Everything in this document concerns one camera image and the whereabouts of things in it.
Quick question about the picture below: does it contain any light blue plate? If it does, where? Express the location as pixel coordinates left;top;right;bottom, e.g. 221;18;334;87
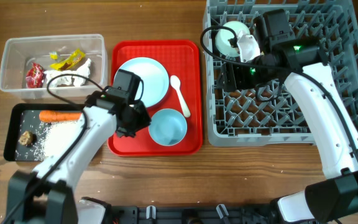
119;57;169;108

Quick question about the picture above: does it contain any clear plastic bin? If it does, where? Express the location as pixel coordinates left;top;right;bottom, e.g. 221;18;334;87
0;34;108;100

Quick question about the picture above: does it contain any orange carrot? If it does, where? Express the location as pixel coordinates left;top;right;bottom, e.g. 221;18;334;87
39;110;81;123

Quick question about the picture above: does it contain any grey dishwasher rack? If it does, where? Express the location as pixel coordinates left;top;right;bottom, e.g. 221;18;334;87
203;1;358;147

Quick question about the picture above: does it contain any red snack wrapper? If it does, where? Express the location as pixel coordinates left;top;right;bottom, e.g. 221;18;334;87
25;62;44;88

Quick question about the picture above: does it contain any black food waste tray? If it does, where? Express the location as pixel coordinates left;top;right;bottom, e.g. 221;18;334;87
3;103;83;162

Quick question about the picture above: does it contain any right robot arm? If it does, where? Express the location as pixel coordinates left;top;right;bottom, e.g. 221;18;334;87
216;9;358;223

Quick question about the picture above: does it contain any white plastic spoon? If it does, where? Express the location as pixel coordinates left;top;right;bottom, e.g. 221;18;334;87
170;75;191;118

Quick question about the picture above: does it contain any light blue bowl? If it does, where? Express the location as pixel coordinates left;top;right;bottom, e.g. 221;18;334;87
149;108;188;147

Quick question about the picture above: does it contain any mint green bowl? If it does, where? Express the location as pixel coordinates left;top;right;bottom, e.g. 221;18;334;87
215;21;250;57

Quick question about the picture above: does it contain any brown food lump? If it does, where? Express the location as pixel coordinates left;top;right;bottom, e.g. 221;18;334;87
18;131;37;147

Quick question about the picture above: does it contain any gold foil wrapper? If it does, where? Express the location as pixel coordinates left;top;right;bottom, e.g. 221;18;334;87
50;49;85;71

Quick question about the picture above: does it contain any white tissue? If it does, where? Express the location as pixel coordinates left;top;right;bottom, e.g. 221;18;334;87
43;59;92;88

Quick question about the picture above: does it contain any spilled white rice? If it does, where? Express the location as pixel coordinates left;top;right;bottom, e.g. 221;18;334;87
14;110;78;161

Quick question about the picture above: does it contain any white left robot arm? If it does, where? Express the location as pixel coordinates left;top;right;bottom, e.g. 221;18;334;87
3;87;150;223

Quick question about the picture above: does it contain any red plastic tray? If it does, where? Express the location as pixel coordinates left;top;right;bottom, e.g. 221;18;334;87
108;40;203;156

